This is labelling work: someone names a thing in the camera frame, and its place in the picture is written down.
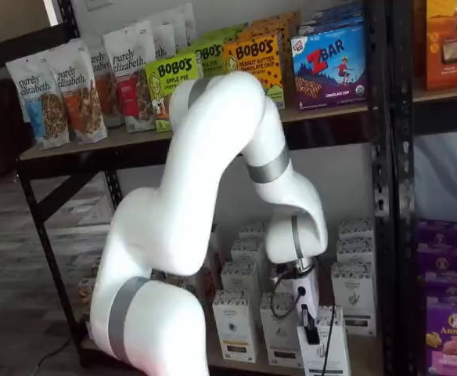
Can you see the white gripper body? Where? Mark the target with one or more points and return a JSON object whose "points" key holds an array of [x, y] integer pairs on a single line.
{"points": [[310, 297]]}

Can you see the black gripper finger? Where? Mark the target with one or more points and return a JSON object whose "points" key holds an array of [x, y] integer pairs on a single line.
{"points": [[311, 333]]}

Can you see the white box green strip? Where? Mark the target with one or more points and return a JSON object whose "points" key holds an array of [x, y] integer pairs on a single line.
{"points": [[355, 250], [340, 344], [355, 229], [353, 301]]}

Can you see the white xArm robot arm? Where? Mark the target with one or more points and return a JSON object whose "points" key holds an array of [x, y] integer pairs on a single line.
{"points": [[154, 235]]}

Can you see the white box pink strip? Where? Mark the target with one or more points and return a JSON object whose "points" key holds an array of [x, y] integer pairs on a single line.
{"points": [[279, 340]]}

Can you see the white box yellow strip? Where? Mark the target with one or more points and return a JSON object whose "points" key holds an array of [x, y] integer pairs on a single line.
{"points": [[254, 231], [234, 329], [248, 250], [240, 276]]}

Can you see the purple Annie's snack box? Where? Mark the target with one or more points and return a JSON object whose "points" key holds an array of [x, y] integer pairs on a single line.
{"points": [[451, 284], [441, 246], [451, 340]]}

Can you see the blue Z Bar box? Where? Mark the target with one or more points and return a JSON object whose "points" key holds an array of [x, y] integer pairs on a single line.
{"points": [[330, 19], [330, 70]]}

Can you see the yellow Bobo's peanut butter box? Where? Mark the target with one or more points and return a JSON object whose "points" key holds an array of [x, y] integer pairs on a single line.
{"points": [[256, 55], [287, 27]]}

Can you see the green Bobo's apple pie box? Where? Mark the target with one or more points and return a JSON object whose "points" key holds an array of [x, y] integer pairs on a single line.
{"points": [[211, 55], [162, 78]]}

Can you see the orange Annie's box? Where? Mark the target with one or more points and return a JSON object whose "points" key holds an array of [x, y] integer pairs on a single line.
{"points": [[451, 47]]}

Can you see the black metal shelving rack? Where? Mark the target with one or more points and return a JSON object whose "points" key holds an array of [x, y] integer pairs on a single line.
{"points": [[377, 176], [404, 176]]}

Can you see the red purely elizabeth granola bag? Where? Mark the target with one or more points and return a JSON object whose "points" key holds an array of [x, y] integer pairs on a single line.
{"points": [[130, 78]]}

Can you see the orange purely elizabeth granola bag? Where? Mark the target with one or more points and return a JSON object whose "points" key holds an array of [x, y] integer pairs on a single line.
{"points": [[103, 86], [81, 105]]}

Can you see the blue purely elizabeth granola bag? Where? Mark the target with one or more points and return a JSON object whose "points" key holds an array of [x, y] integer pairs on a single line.
{"points": [[37, 105]]}

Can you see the dark brown couch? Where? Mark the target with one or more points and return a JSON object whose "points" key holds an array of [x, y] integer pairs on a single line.
{"points": [[1, 137]]}

